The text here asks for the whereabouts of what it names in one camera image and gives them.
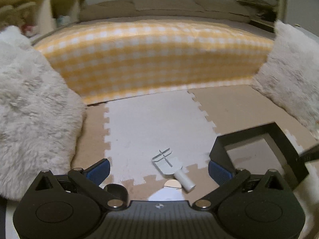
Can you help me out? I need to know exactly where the black computer mouse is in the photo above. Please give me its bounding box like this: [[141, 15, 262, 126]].
[[104, 183, 128, 202]]

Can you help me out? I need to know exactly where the black storage box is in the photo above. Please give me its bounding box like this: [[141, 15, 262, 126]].
[[209, 122, 309, 190]]

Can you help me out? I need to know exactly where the white slotted plastic tool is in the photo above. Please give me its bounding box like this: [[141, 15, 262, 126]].
[[152, 148, 196, 193]]

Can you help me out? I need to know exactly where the white fluffy pillow left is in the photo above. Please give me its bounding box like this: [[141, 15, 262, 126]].
[[1, 26, 85, 201]]

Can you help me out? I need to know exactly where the white fluffy pillow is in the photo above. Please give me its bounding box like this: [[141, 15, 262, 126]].
[[251, 21, 318, 138], [1, 26, 85, 201]]

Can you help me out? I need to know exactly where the white fluffy pillow right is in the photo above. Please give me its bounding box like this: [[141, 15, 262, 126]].
[[251, 21, 318, 138]]

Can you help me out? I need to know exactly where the yellow checkered blanket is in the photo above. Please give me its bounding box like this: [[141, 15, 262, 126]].
[[35, 20, 274, 104]]

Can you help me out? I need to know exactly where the beige long cushion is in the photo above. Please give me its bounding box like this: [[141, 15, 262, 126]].
[[79, 0, 250, 23]]

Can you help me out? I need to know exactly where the wooden shelf unit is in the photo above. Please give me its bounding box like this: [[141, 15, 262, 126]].
[[1, 0, 85, 42]]

